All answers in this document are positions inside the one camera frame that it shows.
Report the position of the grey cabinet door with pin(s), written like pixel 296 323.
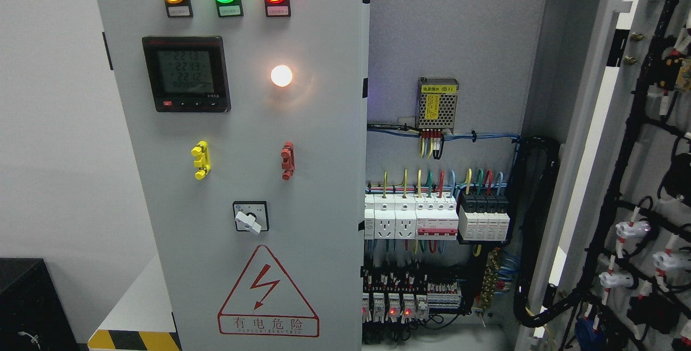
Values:
pixel 313 217
pixel 607 257

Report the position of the red test terminal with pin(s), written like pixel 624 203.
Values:
pixel 288 160

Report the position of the white indicator light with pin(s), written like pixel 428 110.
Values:
pixel 281 75

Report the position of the metal mesh power supply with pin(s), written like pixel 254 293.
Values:
pixel 437 103

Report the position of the yellow test terminal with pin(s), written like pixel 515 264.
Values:
pixel 201 161

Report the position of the black white surge protector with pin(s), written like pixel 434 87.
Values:
pixel 483 218

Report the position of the relay row with red leds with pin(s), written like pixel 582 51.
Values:
pixel 406 295

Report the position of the red electric hazard warning sticker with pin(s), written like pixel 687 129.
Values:
pixel 266 301

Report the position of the black digital power meter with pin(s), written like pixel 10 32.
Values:
pixel 187 73

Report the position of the black yellow hazard tape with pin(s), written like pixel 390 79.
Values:
pixel 134 340

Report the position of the black box at left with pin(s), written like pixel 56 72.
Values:
pixel 32 316

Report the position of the white rotary selector switch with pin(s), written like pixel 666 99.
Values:
pixel 251 216

